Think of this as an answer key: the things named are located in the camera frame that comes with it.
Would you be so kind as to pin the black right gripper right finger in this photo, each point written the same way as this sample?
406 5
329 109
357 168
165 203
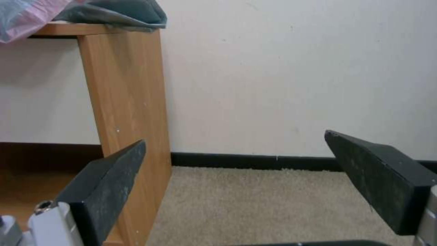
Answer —
375 184

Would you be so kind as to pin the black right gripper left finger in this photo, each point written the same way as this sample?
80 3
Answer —
102 189

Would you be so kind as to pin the pink translucent garbage bag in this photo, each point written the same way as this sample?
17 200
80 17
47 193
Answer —
25 18

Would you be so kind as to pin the wooden table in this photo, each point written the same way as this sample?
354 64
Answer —
126 123

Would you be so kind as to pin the grey folded cloth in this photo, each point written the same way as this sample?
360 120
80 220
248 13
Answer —
116 15

